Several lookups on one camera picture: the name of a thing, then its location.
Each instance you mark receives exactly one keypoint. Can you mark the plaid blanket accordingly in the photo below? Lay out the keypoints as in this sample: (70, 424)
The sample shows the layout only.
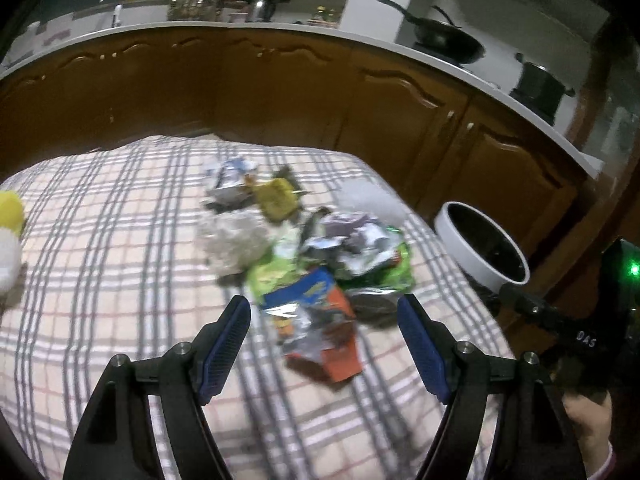
(100, 260)

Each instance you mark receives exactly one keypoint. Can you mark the wooden kitchen cabinet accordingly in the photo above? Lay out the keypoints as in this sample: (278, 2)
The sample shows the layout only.
(280, 90)

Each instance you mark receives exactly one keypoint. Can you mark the person's right forearm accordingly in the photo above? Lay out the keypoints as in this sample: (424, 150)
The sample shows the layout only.
(606, 465)

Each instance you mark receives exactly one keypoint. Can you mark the black pot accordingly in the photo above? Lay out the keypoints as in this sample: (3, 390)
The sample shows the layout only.
(540, 90)

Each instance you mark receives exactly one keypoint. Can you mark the silver foil wrapper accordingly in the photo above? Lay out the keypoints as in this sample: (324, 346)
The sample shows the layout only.
(350, 240)

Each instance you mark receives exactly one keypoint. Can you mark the chrome faucet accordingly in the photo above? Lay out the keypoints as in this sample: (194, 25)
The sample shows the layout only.
(116, 12)

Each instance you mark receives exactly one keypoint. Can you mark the lime green wrapper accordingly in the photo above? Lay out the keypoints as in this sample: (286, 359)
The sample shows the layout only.
(265, 272)

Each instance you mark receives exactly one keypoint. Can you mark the green snack wrapper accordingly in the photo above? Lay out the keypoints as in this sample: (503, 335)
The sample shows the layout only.
(400, 270)

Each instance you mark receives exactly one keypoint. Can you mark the dark wrapper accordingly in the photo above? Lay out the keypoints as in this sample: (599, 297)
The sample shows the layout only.
(375, 310)

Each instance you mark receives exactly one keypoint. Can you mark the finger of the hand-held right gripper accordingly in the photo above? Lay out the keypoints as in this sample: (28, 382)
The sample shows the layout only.
(530, 305)

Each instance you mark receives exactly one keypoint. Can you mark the white countertop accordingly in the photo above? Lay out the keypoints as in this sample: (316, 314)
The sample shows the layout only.
(310, 27)

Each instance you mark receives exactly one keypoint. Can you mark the black wok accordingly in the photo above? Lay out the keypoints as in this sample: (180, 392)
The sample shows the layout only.
(445, 37)

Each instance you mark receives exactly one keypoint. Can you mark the white foam net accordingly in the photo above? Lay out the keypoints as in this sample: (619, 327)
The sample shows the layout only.
(370, 197)

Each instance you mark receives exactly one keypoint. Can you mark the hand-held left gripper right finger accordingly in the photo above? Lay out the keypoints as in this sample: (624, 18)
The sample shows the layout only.
(425, 350)

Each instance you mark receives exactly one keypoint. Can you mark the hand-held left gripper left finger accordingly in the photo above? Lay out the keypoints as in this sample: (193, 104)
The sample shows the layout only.
(225, 345)

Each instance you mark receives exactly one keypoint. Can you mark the yellow wrapper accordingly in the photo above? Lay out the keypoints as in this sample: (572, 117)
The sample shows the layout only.
(275, 200)

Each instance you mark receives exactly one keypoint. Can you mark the person's right hand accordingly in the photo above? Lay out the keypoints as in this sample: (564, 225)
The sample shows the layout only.
(587, 430)

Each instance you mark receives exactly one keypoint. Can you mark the steel kettle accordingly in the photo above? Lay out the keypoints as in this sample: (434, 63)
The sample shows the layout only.
(261, 10)

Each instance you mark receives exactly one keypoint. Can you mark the white round bin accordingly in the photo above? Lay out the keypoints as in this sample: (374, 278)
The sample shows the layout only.
(450, 240)

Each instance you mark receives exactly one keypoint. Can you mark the yellow white plush toy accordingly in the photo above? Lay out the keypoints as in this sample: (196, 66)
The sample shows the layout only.
(9, 240)

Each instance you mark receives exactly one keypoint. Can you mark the orange blue snack wrapper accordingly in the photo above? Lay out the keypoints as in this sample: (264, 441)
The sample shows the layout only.
(340, 360)

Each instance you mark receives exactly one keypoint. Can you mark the clear plastic bag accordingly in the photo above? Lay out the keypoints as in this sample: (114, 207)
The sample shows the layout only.
(230, 240)

